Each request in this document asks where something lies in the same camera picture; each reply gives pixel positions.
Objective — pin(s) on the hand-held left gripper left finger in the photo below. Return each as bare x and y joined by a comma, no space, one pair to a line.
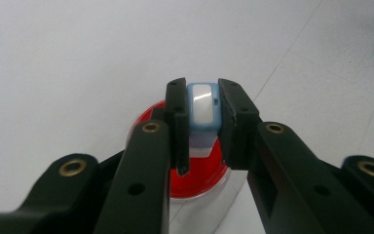
142,182

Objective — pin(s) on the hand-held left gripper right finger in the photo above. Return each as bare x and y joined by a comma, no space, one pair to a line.
289,182

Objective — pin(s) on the round red ink pad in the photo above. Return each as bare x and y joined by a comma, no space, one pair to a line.
204,177

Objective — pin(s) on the small blue and white stamp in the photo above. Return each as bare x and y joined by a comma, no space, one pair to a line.
204,107

